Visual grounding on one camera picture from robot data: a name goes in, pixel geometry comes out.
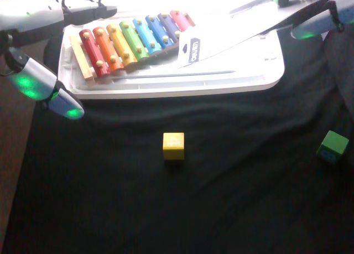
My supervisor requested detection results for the silver plastic package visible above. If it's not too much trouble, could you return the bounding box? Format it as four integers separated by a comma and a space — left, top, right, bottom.
176, 0, 337, 69

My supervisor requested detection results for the rainbow toy xylophone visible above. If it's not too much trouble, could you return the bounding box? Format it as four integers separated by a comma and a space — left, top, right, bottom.
69, 9, 197, 87

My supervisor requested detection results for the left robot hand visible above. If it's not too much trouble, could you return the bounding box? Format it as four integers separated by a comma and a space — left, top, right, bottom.
0, 0, 118, 121

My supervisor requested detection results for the black table cloth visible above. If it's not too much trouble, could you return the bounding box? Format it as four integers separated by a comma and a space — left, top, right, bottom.
0, 21, 354, 254

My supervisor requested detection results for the white plastic tray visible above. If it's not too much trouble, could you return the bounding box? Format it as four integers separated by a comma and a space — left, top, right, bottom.
57, 0, 285, 100

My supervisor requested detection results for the yellow toy block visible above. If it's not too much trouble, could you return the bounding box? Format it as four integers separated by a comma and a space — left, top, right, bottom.
162, 132, 185, 160

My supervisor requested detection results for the green toy block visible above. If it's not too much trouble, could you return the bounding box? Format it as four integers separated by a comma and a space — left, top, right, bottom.
316, 130, 350, 165

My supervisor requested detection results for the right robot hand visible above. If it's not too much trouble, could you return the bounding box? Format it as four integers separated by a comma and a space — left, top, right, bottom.
272, 0, 354, 41

